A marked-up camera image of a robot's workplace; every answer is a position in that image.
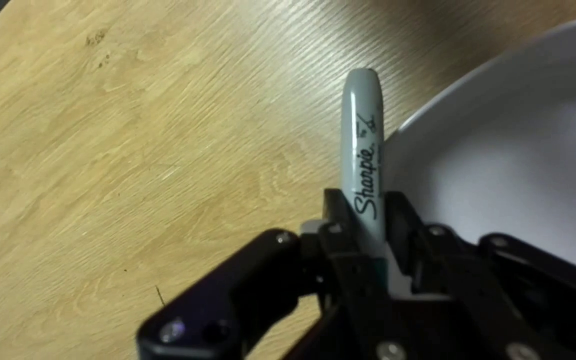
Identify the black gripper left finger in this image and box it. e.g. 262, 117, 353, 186
133, 187, 392, 360

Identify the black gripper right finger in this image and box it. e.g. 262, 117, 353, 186
381, 190, 576, 360

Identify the white bowl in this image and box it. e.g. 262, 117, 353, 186
379, 11, 576, 281

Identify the green Sharpie marker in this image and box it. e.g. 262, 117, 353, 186
337, 65, 392, 297

